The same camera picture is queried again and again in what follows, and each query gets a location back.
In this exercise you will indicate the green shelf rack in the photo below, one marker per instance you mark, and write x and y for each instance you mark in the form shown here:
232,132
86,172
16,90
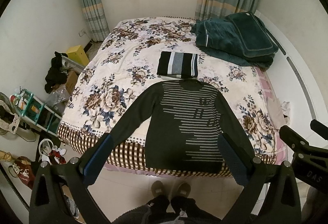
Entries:
31,109

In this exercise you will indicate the floral bed cover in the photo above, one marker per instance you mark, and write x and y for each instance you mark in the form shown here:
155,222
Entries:
126,65

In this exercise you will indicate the dark green folded blanket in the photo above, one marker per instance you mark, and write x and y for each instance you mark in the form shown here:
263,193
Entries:
239,38

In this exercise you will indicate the beige cloth on bedside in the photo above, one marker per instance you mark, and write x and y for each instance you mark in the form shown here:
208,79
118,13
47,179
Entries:
275,112

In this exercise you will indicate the red bag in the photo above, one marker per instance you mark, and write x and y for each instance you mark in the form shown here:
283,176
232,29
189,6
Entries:
22,168

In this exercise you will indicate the white headboard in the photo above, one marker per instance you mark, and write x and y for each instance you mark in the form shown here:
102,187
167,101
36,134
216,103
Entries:
293,82

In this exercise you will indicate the yellow box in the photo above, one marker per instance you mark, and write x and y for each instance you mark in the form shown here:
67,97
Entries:
77,54

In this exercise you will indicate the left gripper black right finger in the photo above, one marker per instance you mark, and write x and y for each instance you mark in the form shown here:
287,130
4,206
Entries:
281,203

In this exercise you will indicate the dark striped long-sleeve sweater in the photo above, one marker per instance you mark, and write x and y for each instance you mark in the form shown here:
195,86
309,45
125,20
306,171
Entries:
186,119

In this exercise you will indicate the black clothes pile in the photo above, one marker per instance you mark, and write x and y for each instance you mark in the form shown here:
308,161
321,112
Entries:
56,76

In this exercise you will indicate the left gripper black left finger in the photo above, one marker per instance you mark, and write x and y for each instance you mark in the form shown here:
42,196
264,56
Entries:
48,204

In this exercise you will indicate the cardboard box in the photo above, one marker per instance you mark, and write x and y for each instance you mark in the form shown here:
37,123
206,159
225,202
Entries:
71,81

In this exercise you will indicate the pink checked bed sheet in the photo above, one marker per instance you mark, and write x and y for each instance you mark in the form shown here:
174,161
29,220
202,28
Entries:
267,90

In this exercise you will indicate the right grey slipper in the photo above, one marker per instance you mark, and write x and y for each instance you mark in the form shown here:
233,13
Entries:
183,190

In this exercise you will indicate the folded black grey striped sweater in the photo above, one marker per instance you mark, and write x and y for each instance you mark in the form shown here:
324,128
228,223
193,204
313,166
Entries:
178,65

